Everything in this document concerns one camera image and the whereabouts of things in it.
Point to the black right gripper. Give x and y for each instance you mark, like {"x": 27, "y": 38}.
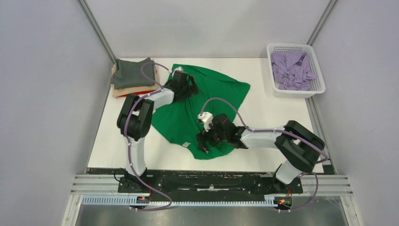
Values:
{"x": 202, "y": 138}

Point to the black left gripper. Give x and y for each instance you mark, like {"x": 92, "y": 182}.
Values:
{"x": 192, "y": 90}

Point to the green t-shirt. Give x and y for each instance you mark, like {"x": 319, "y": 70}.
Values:
{"x": 178, "y": 123}

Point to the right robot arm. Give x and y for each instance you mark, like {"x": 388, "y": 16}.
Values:
{"x": 300, "y": 146}

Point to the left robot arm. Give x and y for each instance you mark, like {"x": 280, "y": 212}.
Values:
{"x": 135, "y": 118}

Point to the grey folded t-shirt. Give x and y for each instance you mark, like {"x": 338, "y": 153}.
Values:
{"x": 128, "y": 74}

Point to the purple crumpled t-shirt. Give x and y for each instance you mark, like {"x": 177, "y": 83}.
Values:
{"x": 292, "y": 70}

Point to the white plastic basket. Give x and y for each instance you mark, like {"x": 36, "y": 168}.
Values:
{"x": 317, "y": 86}

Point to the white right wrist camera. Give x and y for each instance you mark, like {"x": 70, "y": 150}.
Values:
{"x": 206, "y": 119}

